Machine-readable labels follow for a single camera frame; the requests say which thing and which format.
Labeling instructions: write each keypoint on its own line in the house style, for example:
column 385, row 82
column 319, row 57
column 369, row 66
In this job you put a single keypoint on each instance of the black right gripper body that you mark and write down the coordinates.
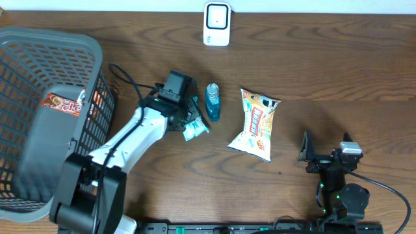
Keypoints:
column 320, row 163

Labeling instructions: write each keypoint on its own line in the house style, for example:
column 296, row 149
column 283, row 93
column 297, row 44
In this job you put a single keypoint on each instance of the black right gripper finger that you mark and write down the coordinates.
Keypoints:
column 347, row 137
column 307, row 151

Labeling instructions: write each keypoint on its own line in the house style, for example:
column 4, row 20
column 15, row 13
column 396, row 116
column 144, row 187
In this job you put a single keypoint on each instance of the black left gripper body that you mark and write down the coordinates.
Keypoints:
column 183, row 101

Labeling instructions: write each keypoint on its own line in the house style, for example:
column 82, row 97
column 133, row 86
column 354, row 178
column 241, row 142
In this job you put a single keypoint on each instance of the light teal wipes packet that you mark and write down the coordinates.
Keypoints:
column 194, row 129

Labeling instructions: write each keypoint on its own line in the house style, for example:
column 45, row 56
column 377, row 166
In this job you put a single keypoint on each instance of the teal liquid bottle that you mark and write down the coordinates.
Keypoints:
column 212, row 102

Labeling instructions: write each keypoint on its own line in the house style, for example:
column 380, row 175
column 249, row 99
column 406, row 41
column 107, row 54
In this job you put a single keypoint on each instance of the large yellow snack bag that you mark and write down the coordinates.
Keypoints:
column 255, row 138

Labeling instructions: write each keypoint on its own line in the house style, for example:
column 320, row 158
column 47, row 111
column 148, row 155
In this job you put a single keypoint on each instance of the red chocolate bar wrapper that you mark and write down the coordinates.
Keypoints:
column 62, row 104

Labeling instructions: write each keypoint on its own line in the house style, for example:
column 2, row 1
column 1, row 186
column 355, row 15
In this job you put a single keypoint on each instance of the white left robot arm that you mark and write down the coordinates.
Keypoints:
column 91, row 189

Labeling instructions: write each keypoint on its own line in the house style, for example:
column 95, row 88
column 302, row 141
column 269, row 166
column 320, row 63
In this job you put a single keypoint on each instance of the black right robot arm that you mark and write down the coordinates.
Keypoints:
column 342, row 201

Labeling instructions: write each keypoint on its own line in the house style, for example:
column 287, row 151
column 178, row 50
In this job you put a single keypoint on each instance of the white barcode scanner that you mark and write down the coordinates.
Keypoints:
column 216, row 24

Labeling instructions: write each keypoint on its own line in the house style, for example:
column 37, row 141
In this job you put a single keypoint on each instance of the grey plastic lattice basket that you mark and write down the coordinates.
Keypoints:
column 35, row 140

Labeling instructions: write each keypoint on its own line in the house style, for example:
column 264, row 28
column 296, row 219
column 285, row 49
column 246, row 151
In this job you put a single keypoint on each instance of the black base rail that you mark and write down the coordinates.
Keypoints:
column 284, row 224

